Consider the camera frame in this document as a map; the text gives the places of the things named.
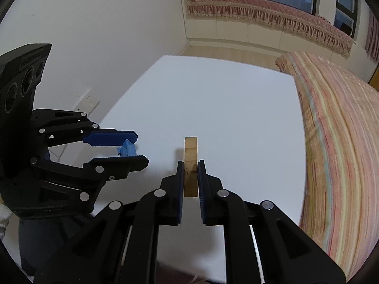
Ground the blue plastic piece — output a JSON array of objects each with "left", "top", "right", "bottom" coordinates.
[{"left": 117, "top": 139, "right": 137, "bottom": 156}]

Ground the framed wooden board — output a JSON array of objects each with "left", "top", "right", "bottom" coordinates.
[{"left": 369, "top": 62, "right": 379, "bottom": 91}]

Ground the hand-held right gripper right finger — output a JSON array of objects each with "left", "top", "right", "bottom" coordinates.
[{"left": 198, "top": 160, "right": 347, "bottom": 284}]

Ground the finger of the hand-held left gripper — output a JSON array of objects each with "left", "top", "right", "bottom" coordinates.
[
  {"left": 30, "top": 155, "right": 149, "bottom": 203},
  {"left": 31, "top": 109, "right": 138, "bottom": 148}
]

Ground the pink fringed window seat cushion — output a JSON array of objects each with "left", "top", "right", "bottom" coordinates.
[{"left": 184, "top": 0, "right": 356, "bottom": 60}]

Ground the pink curtain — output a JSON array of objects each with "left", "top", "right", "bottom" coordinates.
[{"left": 365, "top": 15, "right": 379, "bottom": 57}]

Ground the striped bed blanket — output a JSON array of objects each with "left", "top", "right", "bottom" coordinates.
[{"left": 275, "top": 52, "right": 379, "bottom": 277}]

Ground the white window seat cabinet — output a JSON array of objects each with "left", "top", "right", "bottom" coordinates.
[{"left": 181, "top": 0, "right": 335, "bottom": 57}]

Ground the wooden block toy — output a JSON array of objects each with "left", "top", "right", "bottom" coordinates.
[{"left": 184, "top": 137, "right": 198, "bottom": 197}]

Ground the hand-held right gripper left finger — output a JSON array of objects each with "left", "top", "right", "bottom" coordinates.
[{"left": 33, "top": 160, "right": 185, "bottom": 284}]

